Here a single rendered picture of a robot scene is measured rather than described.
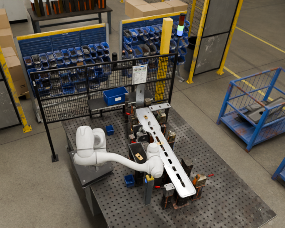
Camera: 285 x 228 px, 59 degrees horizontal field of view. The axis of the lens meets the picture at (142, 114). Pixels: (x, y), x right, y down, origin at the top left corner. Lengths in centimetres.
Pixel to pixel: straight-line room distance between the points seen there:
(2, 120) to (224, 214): 353
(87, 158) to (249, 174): 286
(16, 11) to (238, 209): 786
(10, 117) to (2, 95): 46
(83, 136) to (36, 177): 208
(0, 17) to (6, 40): 53
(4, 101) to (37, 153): 93
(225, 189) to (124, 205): 116
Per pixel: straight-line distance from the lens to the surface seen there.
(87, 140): 210
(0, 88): 428
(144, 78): 359
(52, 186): 393
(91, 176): 292
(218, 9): 544
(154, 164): 204
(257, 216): 309
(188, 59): 611
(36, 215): 375
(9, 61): 532
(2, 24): 670
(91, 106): 341
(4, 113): 457
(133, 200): 286
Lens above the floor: 317
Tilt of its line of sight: 41 degrees down
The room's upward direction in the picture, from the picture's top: 4 degrees clockwise
